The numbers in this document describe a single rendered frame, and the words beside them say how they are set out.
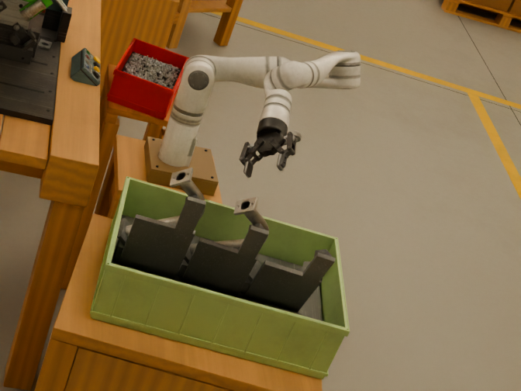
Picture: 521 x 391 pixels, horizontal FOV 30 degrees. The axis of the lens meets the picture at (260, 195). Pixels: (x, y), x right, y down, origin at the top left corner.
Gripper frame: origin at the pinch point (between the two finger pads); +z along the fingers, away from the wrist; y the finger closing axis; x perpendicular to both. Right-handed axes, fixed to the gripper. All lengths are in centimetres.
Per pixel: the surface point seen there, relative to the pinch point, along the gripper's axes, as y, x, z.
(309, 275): 4.7, 21.1, 18.1
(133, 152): -61, 15, -34
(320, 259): 11.2, 14.3, 18.8
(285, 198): -109, 169, -139
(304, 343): -0.1, 31.4, 30.6
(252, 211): 1.5, -3.0, 14.9
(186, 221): -15.5, -5.2, 16.0
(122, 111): -81, 23, -63
